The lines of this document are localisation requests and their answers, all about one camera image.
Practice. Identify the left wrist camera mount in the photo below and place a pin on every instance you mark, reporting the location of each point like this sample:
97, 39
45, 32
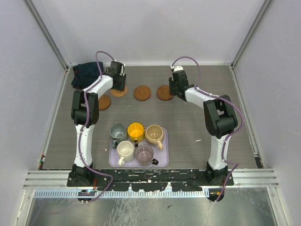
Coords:
122, 72

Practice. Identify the white ceramic mug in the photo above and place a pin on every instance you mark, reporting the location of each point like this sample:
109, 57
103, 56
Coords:
126, 152

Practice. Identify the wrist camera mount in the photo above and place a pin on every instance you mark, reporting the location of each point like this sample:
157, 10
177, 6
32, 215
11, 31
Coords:
176, 68
122, 72

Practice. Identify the grey ceramic mug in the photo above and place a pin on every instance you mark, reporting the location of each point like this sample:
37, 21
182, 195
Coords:
118, 133

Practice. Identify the beige ceramic mug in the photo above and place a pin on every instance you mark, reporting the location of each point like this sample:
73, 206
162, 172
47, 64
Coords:
154, 135

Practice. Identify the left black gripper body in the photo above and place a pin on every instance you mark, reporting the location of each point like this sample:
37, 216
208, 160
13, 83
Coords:
121, 83

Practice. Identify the brown wooden coaster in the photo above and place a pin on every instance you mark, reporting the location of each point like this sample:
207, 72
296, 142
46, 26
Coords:
163, 93
142, 93
104, 102

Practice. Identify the yellow glass mug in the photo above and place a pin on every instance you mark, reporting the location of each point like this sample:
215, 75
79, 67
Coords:
136, 132

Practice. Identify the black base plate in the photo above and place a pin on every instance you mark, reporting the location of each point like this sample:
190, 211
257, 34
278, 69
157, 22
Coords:
150, 180

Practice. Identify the left aluminium frame post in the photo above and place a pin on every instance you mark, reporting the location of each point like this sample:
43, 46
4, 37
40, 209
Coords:
43, 28

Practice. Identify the dark folded cloth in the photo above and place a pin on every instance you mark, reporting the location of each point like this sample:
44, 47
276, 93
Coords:
85, 75

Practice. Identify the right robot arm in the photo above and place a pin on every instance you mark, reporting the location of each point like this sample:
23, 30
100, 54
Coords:
220, 120

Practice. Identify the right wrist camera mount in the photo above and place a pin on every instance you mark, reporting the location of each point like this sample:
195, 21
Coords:
176, 68

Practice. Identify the woven rattan coaster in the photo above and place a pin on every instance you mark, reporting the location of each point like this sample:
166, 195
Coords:
118, 93

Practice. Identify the clear purple glass mug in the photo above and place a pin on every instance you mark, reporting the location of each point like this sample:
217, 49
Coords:
145, 156

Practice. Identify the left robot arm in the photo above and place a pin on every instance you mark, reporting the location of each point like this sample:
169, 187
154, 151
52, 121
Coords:
85, 115

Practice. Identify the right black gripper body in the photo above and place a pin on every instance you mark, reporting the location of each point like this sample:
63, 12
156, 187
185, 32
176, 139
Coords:
173, 87

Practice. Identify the aluminium front rail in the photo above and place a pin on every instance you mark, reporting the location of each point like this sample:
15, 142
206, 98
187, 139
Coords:
241, 178

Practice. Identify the aluminium frame post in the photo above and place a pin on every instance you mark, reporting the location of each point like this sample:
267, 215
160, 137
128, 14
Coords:
251, 32
43, 28

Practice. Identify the right aluminium frame post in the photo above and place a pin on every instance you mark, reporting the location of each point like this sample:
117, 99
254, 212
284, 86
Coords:
251, 32

